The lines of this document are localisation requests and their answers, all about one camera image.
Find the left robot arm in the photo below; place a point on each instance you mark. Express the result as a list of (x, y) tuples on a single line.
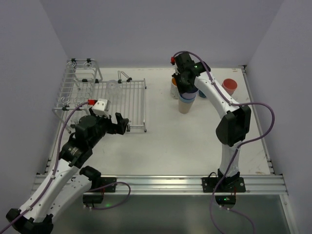
[(69, 178)]

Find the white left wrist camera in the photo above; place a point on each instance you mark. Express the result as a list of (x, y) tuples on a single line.
[(101, 108)]

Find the blue plastic cup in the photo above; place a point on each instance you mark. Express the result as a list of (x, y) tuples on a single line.
[(186, 100)]

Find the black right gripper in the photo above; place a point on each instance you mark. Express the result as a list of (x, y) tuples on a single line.
[(183, 86)]

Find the silver wire dish rack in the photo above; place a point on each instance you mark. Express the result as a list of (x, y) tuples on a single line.
[(83, 80)]

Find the purple plastic cup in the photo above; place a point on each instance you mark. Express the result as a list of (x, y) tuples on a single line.
[(189, 95)]

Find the dark blue ceramic mug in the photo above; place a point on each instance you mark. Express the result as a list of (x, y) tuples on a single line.
[(201, 94)]

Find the aluminium mounting rail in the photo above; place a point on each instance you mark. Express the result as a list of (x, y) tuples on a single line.
[(196, 185)]

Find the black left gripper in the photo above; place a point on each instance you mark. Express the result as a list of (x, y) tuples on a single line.
[(117, 125)]

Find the beige plastic cup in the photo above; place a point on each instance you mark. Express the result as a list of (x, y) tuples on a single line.
[(184, 107)]

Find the pink plastic cup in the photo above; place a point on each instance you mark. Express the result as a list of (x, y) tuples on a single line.
[(229, 86)]

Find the floral white mug orange inside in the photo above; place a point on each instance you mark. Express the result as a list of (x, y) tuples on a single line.
[(173, 89)]

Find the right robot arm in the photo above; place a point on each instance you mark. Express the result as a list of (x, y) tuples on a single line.
[(234, 120)]

